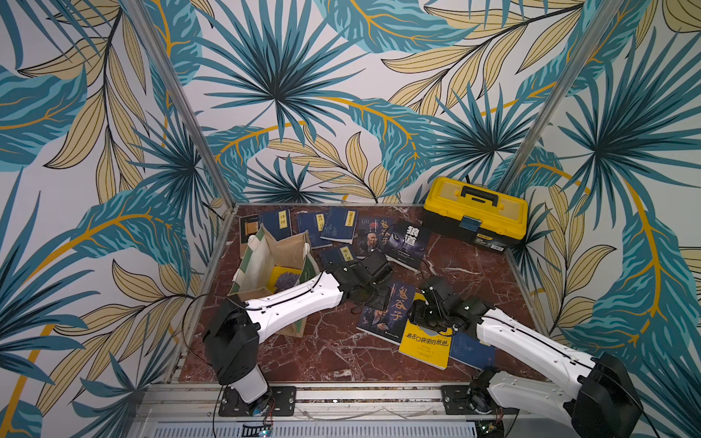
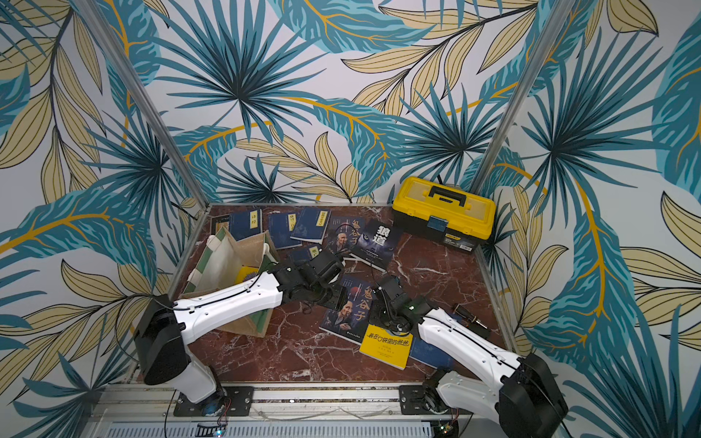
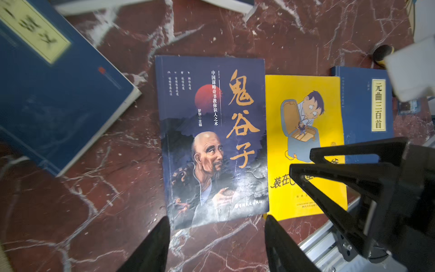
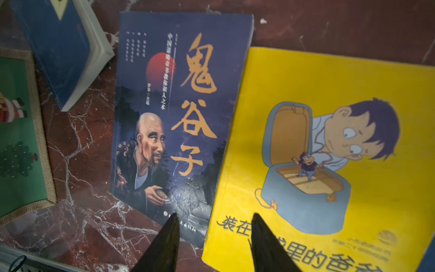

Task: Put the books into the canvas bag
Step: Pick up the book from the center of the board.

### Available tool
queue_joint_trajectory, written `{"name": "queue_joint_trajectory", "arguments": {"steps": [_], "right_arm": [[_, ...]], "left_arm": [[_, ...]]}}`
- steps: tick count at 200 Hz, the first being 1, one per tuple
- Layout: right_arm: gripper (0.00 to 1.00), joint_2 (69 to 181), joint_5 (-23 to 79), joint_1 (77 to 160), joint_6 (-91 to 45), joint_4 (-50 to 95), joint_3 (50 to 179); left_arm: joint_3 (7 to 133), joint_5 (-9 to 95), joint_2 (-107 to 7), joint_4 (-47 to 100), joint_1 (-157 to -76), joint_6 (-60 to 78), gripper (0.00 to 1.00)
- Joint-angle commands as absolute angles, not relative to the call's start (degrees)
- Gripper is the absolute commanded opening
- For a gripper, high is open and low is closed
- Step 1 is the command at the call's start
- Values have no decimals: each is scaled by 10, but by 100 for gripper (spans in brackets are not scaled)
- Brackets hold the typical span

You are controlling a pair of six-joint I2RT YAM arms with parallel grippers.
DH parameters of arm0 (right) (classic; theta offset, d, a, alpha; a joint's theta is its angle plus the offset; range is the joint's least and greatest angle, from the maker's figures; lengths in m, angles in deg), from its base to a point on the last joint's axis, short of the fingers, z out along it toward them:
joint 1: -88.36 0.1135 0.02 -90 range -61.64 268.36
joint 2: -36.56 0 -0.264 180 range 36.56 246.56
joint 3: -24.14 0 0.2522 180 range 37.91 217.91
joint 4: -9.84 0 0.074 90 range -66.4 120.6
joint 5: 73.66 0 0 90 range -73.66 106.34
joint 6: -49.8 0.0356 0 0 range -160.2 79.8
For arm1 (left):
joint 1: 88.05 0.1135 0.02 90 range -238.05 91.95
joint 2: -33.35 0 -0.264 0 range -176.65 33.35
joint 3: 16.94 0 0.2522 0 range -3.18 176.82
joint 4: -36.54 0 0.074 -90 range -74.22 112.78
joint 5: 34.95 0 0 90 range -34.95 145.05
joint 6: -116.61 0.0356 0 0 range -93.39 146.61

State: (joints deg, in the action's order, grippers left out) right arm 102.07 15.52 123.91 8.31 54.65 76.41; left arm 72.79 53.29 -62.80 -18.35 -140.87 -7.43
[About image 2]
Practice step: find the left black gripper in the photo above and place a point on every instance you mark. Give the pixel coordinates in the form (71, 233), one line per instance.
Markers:
(339, 298)

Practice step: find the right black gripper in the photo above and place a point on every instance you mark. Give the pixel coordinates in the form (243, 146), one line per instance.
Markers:
(387, 290)

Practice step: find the yellow book cartoon figure cover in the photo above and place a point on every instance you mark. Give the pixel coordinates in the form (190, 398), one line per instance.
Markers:
(386, 347)

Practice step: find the dark book old man front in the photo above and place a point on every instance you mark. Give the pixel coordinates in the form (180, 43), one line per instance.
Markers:
(352, 320)

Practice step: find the dark book old man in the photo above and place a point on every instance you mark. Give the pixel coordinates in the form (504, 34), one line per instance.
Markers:
(352, 320)
(342, 235)

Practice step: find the green beige canvas bag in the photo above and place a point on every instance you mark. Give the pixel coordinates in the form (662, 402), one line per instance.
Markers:
(230, 268)

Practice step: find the yellow book purple hedgehog cover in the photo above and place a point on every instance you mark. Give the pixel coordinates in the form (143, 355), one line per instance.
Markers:
(246, 273)

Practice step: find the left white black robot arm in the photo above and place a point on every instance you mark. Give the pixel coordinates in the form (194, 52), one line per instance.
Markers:
(167, 328)

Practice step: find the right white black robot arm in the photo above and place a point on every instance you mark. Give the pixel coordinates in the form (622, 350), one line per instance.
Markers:
(517, 392)

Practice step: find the blue book centre table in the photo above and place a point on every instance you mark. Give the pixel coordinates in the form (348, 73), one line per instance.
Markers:
(303, 254)

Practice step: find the blue book back middle right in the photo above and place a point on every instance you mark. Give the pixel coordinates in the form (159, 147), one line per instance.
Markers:
(311, 225)

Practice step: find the blue book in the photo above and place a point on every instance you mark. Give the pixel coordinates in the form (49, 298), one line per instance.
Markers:
(242, 225)
(430, 355)
(280, 227)
(311, 225)

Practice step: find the blue book front right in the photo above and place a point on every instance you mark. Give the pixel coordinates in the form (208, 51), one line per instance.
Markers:
(430, 355)

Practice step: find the dark book old man back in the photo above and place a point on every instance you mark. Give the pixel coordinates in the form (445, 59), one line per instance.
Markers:
(342, 235)

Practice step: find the blue book back middle left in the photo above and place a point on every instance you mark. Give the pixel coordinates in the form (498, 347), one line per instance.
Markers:
(280, 227)

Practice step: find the black wolf cover book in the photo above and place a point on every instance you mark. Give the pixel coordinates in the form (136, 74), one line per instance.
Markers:
(377, 244)

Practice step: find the brown cover book back left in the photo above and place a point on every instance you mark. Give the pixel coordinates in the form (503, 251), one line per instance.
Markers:
(218, 223)

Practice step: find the yellow black toolbox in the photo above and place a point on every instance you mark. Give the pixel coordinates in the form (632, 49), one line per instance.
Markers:
(444, 214)

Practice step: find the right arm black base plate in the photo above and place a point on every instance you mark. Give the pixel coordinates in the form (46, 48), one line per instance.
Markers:
(421, 399)

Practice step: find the front aluminium rail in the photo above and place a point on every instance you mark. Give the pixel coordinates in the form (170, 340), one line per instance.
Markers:
(366, 409)

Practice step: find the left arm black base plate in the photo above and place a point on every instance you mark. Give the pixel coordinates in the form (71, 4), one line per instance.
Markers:
(226, 401)

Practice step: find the left metal frame post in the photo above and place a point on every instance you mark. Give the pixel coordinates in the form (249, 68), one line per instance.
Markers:
(108, 41)

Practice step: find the metal frame post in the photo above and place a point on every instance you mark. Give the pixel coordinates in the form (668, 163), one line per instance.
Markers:
(108, 41)
(528, 77)

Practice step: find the right metal frame post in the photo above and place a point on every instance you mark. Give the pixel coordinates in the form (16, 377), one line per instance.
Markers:
(528, 77)

